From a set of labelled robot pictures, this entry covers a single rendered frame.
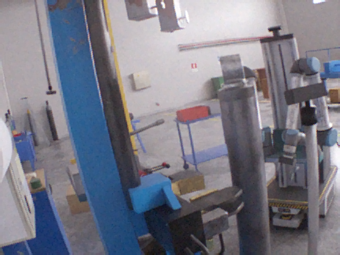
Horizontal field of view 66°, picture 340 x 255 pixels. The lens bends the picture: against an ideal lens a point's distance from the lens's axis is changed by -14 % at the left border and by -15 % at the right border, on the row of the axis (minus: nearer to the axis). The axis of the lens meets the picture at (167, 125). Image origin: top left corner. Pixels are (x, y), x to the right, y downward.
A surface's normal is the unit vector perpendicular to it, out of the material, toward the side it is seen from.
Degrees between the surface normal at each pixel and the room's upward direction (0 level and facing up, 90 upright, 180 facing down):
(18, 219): 90
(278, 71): 90
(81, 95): 90
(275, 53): 90
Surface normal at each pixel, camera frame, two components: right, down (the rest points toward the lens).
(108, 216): 0.41, 0.07
